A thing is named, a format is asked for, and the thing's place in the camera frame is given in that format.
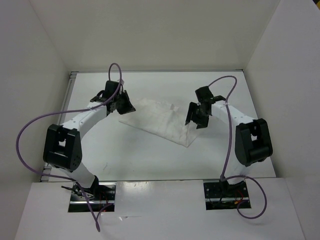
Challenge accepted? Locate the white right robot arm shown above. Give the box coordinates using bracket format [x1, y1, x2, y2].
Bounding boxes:
[185, 86, 273, 197]

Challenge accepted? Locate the aluminium table edge rail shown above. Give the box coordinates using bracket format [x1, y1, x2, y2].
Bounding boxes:
[39, 69, 245, 182]

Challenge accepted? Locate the white pleated skirt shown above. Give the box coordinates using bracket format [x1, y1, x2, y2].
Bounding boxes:
[119, 98, 202, 148]

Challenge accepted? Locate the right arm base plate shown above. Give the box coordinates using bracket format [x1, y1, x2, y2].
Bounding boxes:
[203, 180, 251, 211]

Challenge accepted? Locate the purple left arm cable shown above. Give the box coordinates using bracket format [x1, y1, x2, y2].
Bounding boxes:
[16, 62, 126, 233]

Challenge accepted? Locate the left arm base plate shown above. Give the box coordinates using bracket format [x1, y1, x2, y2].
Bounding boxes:
[62, 182, 117, 213]

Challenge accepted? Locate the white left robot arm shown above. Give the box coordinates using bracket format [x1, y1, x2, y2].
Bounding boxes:
[43, 80, 136, 200]

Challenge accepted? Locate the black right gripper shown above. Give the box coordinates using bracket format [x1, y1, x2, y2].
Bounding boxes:
[185, 101, 210, 129]

